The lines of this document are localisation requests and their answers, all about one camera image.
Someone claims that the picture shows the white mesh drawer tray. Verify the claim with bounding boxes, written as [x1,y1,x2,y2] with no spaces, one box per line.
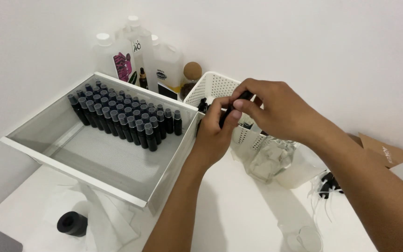
[0,72,200,215]

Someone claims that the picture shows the glass jar with cork ball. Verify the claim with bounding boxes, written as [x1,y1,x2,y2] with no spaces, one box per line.
[180,62,203,100]

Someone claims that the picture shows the white perforated plastic basket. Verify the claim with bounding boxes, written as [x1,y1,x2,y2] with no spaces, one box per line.
[183,71,268,150]

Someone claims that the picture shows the tall clear plastic bottle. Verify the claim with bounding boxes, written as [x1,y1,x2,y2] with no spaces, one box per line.
[123,15,155,88]

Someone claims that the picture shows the person's left hand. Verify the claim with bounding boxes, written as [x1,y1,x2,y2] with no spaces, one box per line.
[195,96,243,169]

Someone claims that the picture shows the clear glass beaker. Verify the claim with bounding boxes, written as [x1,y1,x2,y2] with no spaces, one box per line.
[279,224,324,252]

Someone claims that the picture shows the small amber dropper bottle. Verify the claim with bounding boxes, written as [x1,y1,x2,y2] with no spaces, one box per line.
[139,67,149,90]

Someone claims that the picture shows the person's right hand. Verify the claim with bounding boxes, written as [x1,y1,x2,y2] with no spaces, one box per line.
[230,78,330,145]

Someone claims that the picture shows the white tissue sheet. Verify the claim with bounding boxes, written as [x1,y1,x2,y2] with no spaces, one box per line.
[42,182,141,252]

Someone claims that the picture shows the clear glass bottle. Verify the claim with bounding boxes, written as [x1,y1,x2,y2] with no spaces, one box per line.
[245,136,298,185]

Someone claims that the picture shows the clear plastic bag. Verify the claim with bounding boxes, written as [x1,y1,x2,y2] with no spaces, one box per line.
[230,138,328,190]

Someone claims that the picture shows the brown cardboard box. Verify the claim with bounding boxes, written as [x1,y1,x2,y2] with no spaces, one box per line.
[348,132,403,169]

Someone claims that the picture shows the clear jug with white label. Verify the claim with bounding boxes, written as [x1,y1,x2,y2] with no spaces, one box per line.
[145,34,184,94]

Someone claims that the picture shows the black tape roll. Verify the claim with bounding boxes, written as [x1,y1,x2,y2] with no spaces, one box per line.
[57,211,89,237]

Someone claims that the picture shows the group of black spray bottles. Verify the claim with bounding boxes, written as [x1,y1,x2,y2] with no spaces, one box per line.
[67,80,183,152]

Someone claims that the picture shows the pile of black spray pumps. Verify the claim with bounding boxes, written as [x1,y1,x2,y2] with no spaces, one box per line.
[316,171,345,200]

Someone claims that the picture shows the black spray bottle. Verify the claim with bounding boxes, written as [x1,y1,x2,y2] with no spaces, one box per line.
[219,90,254,129]

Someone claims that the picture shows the clear jug with pink label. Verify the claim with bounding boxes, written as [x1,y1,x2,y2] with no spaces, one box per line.
[93,33,138,85]

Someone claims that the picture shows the black spray caps in basket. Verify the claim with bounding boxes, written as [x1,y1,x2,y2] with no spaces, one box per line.
[197,97,210,114]

